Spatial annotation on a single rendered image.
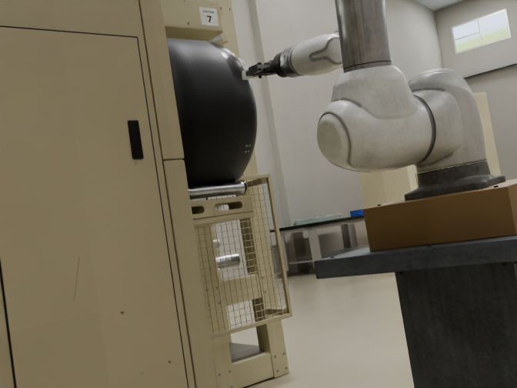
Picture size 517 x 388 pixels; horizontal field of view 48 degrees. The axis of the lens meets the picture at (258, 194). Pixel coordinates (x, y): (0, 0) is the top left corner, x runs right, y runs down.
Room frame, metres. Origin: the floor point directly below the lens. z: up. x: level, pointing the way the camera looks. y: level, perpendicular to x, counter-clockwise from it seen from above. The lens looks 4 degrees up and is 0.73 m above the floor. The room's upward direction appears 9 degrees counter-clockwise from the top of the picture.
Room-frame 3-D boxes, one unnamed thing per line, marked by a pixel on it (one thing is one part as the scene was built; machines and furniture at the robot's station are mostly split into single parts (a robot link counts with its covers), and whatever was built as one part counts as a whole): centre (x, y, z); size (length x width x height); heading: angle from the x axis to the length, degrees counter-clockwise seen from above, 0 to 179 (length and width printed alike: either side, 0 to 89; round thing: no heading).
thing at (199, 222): (2.16, 0.28, 0.80); 0.37 x 0.36 x 0.02; 37
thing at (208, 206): (2.05, 0.19, 0.84); 0.36 x 0.09 x 0.06; 127
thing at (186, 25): (2.47, 0.36, 1.71); 0.61 x 0.25 x 0.15; 127
